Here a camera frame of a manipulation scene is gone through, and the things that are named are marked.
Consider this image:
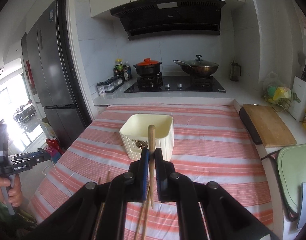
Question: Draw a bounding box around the grey refrigerator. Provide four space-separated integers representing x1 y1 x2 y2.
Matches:
26 0 91 150

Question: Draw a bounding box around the wok with glass lid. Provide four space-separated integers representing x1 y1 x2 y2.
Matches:
173 55 219 78

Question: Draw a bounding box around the cream ribbed utensil holder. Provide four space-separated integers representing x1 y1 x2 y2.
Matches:
119 114 174 161

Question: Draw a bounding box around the thin wooden chopstick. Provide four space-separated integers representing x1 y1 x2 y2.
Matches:
133 183 150 240
141 195 150 240

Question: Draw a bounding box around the plastic bag with produce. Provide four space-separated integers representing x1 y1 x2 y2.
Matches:
263 72 292 109

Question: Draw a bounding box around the person's left hand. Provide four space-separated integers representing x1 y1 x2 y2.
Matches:
0 174 23 207

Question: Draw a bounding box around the black gas stove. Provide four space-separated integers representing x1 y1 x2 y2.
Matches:
124 73 226 93

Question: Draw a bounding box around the green cutting board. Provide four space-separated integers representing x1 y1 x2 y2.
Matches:
277 144 306 213

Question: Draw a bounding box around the wooden cutting board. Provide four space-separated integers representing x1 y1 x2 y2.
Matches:
243 104 296 148

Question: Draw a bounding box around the pink striped table cloth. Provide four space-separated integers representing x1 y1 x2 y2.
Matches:
29 105 273 228

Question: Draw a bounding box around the black range hood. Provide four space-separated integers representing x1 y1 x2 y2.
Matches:
110 0 226 40

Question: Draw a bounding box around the dark glass jug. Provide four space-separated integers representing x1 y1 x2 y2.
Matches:
229 61 242 82

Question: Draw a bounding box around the black pot orange lid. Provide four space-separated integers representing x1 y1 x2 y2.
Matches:
133 58 162 77

